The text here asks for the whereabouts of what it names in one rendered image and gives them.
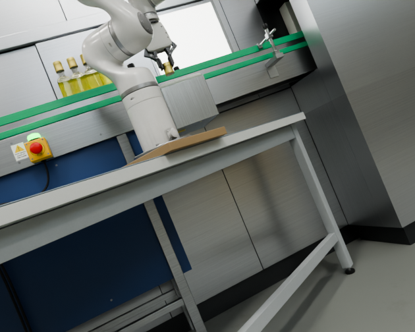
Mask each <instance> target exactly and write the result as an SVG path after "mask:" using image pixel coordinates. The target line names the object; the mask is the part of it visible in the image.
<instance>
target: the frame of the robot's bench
mask: <svg viewBox="0 0 415 332"><path fill-rule="evenodd" d="M287 141H289V142H290V144H291V146H292V149H293V152H294V154H295V156H296V158H297V161H298V164H299V166H300V168H301V170H302V173H303V175H304V178H305V180H306V182H307V185H308V188H309V189H310V192H311V194H312V197H313V199H314V202H315V204H316V206H317V209H318V211H319V214H320V216H321V219H322V221H323V224H324V225H325V228H326V230H327V233H328V235H327V236H326V237H325V238H324V239H323V240H322V241H321V242H320V243H319V244H318V246H317V247H316V248H315V249H314V250H313V251H312V252H311V253H310V254H309V256H308V257H307V258H306V259H305V260H304V261H303V262H302V263H301V264H300V265H299V266H298V267H297V268H296V269H295V270H294V271H293V272H292V273H291V275H290V276H289V277H288V278H287V279H286V280H285V281H284V282H283V283H282V285H281V286H280V287H279V288H278V289H277V290H276V291H275V292H274V293H273V294H272V295H271V296H270V297H269V298H268V299H267V300H266V301H265V302H264V304H263V305H262V306H261V307H260V308H259V309H258V310H257V311H256V312H255V313H254V315H253V316H252V317H251V318H250V319H249V320H248V321H247V322H246V323H245V324H244V325H243V326H242V327H241V328H240V329H239V330H238V331H237V332H261V331H262V329H263V328H264V327H265V326H266V325H267V324H268V323H269V321H270V320H271V319H272V318H273V316H274V315H275V314H276V313H277V312H278V311H279V310H280V309H281V307H282V306H283V305H284V304H285V302H286V301H287V300H288V299H289V298H290V297H291V296H292V294H293V293H294V292H295V290H296V289H297V288H298V287H299V286H300V285H301V284H302V283H303V281H304V280H305V279H306V278H307V276H309V274H310V273H311V272H312V271H313V270H314V268H315V267H316V266H317V265H318V263H319V262H320V261H321V260H322V259H323V258H324V257H325V255H326V254H327V253H328V252H329V251H330V249H332V247H334V249H335V252H336V254H337V257H338V259H339V261H340V264H341V266H342V268H343V269H344V268H347V269H346V270H345V273H346V274H347V275H350V274H353V273H354V272H355V269H354V268H350V267H351V266H352V265H353V262H352V259H351V257H350V254H349V253H348V250H347V248H346V245H345V242H344V240H343V238H342V236H341V233H340V230H339V228H338V226H337V223H336V221H335V218H334V216H333V214H332V212H331V209H330V207H329V204H328V202H327V200H326V197H325V194H324V193H323V190H322V188H321V185H320V183H319V180H318V178H317V176H316V173H315V171H314V168H313V166H312V163H311V161H310V158H309V157H308V154H307V152H306V149H305V147H304V144H303V142H302V140H301V137H300V135H299V133H298V130H297V128H296V125H295V124H291V125H289V126H286V127H285V128H281V129H279V130H276V131H273V132H270V133H267V134H264V135H262V136H259V137H257V138H253V139H251V140H248V141H245V142H242V143H240V144H237V145H234V146H231V147H229V148H225V149H223V150H220V151H218V152H215V153H211V154H209V155H206V156H203V157H200V158H198V159H195V160H192V161H189V162H187V163H183V164H181V165H178V166H176V167H172V168H170V169H167V170H164V171H162V172H159V173H156V174H153V175H150V176H148V177H144V178H142V179H139V180H136V181H134V182H130V183H128V184H125V185H122V186H119V187H117V188H114V189H111V190H108V191H106V192H102V193H100V194H97V195H95V196H92V197H89V198H86V199H83V200H80V201H78V202H75V203H73V204H69V205H67V206H64V207H60V208H58V209H55V210H53V211H49V212H47V213H44V214H41V215H39V216H36V217H33V218H30V219H27V220H25V221H21V222H19V223H16V224H14V225H11V226H8V227H5V228H3V229H0V264H2V263H4V262H7V261H9V260H11V259H13V258H16V257H18V256H21V255H23V254H25V253H27V252H30V251H32V250H35V249H36V248H39V247H41V246H44V245H46V244H49V243H50V242H53V241H55V240H58V239H60V238H63V237H64V236H67V235H70V234H72V233H75V232H76V231H79V230H81V229H84V228H86V227H89V226H90V225H93V224H95V223H98V222H100V221H103V220H104V219H107V218H109V217H112V216H114V215H116V214H118V213H121V212H123V211H126V210H128V209H130V208H133V207H135V206H137V205H140V204H142V203H144V202H147V201H149V200H151V199H154V198H156V197H158V196H160V195H163V194H165V193H168V192H170V191H172V190H174V189H177V188H180V187H182V186H184V185H186V184H189V183H191V182H194V181H195V180H198V179H200V178H203V177H205V176H208V175H210V174H212V173H214V172H217V171H219V170H222V169H224V168H226V167H228V166H231V165H233V164H235V163H238V162H240V161H242V160H245V159H247V158H249V157H252V156H254V155H256V154H259V153H261V152H264V151H265V150H268V149H270V148H273V147H275V146H278V145H279V144H282V143H284V142H287Z"/></svg>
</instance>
